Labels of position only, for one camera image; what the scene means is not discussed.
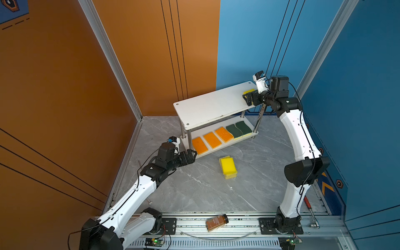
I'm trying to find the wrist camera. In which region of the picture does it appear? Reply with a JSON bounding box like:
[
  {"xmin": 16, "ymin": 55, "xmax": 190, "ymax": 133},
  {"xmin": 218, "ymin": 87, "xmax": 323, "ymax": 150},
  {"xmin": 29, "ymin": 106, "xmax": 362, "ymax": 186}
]
[
  {"xmin": 168, "ymin": 136, "xmax": 181, "ymax": 152},
  {"xmin": 253, "ymin": 70, "xmax": 269, "ymax": 94}
]

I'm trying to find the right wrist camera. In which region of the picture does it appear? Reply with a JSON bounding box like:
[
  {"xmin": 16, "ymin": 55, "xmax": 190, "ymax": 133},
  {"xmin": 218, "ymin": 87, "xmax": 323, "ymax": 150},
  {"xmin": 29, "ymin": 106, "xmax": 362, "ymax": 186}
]
[{"xmin": 253, "ymin": 70, "xmax": 269, "ymax": 94}]

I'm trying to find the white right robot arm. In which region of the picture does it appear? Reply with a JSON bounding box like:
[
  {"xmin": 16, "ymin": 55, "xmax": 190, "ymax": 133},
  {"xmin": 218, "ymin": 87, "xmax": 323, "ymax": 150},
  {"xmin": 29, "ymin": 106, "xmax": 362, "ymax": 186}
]
[{"xmin": 243, "ymin": 71, "xmax": 330, "ymax": 234}]

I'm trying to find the brown spice jar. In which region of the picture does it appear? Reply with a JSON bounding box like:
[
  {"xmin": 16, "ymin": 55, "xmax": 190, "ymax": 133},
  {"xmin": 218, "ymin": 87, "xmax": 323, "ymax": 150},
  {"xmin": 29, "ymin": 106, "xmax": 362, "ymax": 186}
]
[{"xmin": 205, "ymin": 214, "xmax": 229, "ymax": 232}]

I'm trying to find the green circuit board left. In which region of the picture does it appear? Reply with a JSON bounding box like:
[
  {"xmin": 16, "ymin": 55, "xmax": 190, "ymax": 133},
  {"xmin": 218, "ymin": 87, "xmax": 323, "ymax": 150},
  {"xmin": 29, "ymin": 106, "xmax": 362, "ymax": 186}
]
[{"xmin": 144, "ymin": 238, "xmax": 165, "ymax": 249}]

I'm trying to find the aluminium corner post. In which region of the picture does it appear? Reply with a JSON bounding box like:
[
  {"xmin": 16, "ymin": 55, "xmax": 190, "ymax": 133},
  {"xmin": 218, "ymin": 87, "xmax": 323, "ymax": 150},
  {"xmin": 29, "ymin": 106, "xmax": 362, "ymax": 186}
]
[
  {"xmin": 77, "ymin": 0, "xmax": 144, "ymax": 122},
  {"xmin": 297, "ymin": 0, "xmax": 359, "ymax": 99}
]

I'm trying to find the aluminium corner post right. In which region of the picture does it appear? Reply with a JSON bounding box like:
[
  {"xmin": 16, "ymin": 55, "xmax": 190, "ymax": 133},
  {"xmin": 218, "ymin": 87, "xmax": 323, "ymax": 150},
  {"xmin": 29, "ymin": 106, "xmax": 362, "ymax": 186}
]
[{"xmin": 297, "ymin": 0, "xmax": 359, "ymax": 99}]

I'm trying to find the green yellow sponge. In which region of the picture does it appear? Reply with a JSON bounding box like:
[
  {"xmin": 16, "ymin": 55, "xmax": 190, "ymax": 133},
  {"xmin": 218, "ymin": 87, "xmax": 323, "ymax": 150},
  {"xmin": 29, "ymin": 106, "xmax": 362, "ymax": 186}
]
[
  {"xmin": 226, "ymin": 124, "xmax": 243, "ymax": 140},
  {"xmin": 235, "ymin": 121, "xmax": 253, "ymax": 136}
]

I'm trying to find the green circuit board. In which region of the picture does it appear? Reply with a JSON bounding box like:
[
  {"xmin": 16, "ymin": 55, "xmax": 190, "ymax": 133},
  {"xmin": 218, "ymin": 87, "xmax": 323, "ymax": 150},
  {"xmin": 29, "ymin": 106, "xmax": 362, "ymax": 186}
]
[
  {"xmin": 279, "ymin": 237, "xmax": 303, "ymax": 250},
  {"xmin": 144, "ymin": 238, "xmax": 165, "ymax": 249}
]

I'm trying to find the green circuit board right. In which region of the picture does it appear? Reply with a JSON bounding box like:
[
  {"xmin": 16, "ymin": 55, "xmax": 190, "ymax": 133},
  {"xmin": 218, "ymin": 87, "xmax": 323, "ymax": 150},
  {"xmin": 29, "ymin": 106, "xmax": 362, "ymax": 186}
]
[{"xmin": 279, "ymin": 237, "xmax": 303, "ymax": 250}]

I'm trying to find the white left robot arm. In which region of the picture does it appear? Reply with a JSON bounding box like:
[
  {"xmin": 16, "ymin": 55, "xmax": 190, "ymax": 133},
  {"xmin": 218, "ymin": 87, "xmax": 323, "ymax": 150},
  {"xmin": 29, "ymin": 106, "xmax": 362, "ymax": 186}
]
[{"xmin": 79, "ymin": 137, "xmax": 197, "ymax": 250}]

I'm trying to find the yellow sponge top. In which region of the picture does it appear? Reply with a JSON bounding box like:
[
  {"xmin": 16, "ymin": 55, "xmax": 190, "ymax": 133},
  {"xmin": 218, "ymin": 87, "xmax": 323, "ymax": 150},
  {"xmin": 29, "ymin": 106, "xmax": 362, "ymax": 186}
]
[{"xmin": 242, "ymin": 89, "xmax": 255, "ymax": 98}]

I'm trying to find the aluminium corner post left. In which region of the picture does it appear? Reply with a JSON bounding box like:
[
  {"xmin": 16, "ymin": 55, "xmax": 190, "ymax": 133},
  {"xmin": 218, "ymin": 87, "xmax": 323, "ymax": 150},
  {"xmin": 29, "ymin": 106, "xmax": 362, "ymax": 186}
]
[{"xmin": 77, "ymin": 0, "xmax": 144, "ymax": 122}]

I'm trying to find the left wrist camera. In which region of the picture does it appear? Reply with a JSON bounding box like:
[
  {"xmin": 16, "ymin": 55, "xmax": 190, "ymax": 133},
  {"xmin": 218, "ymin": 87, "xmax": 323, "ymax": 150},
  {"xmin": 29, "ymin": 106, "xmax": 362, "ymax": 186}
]
[{"xmin": 168, "ymin": 136, "xmax": 181, "ymax": 152}]

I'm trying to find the red-handled ratchet tool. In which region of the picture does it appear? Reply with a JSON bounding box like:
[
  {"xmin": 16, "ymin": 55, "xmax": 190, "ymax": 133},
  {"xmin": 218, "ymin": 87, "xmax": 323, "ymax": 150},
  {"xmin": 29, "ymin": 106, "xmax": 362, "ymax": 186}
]
[{"xmin": 304, "ymin": 196, "xmax": 320, "ymax": 229}]

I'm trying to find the yellow sponge bottom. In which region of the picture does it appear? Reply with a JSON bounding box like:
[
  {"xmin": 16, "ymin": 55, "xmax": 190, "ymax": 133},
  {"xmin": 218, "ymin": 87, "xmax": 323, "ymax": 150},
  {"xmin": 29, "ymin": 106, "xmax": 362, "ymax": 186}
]
[{"xmin": 219, "ymin": 156, "xmax": 237, "ymax": 179}]

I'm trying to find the orange sponge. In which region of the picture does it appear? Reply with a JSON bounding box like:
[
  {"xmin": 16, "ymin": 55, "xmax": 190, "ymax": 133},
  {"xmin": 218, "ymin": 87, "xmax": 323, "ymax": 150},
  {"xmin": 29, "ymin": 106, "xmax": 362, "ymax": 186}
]
[
  {"xmin": 203, "ymin": 132, "xmax": 222, "ymax": 149},
  {"xmin": 192, "ymin": 137, "xmax": 208, "ymax": 155},
  {"xmin": 215, "ymin": 127, "xmax": 234, "ymax": 143}
]

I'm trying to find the aluminium front rail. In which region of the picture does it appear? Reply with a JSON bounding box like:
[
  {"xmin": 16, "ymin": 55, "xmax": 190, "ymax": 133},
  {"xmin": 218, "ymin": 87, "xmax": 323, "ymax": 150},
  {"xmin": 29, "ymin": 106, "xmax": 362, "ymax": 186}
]
[{"xmin": 128, "ymin": 212, "xmax": 357, "ymax": 250}]

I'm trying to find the white two-tier metal shelf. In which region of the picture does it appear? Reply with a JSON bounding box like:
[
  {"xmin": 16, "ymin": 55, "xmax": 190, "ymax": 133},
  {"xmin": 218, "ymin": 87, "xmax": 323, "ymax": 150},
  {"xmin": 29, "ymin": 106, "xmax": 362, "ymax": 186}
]
[{"xmin": 173, "ymin": 81, "xmax": 262, "ymax": 158}]

